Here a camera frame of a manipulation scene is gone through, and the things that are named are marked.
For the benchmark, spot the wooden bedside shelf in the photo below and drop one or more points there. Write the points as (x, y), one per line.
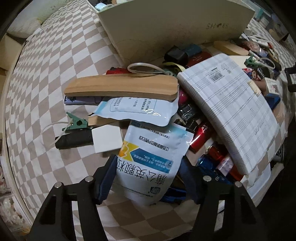
(10, 52)

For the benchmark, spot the white light blue sachet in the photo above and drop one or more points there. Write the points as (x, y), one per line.
(154, 111)

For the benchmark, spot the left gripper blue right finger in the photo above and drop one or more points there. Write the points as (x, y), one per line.
(226, 211)

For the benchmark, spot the brown white checkered bedsheet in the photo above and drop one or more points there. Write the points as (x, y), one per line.
(72, 43)

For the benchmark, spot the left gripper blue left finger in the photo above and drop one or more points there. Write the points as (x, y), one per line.
(54, 220)

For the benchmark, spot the long wooden block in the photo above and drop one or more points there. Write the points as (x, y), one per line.
(164, 87)

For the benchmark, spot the small white square card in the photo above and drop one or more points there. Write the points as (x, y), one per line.
(107, 138)

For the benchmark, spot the large white cardboard box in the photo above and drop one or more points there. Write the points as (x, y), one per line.
(142, 31)

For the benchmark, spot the white fluffy pillow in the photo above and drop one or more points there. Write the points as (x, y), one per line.
(23, 28)

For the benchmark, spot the blue white medicine pouch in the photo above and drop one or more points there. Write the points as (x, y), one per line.
(149, 160)

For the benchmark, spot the black cylinder tube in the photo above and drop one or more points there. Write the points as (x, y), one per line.
(74, 139)

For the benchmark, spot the red cosmetic tube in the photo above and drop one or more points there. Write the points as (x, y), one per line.
(203, 133)

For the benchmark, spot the white grid notebook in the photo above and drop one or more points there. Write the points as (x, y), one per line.
(242, 119)

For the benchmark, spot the green plastic clip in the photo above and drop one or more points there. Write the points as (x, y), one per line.
(76, 124)

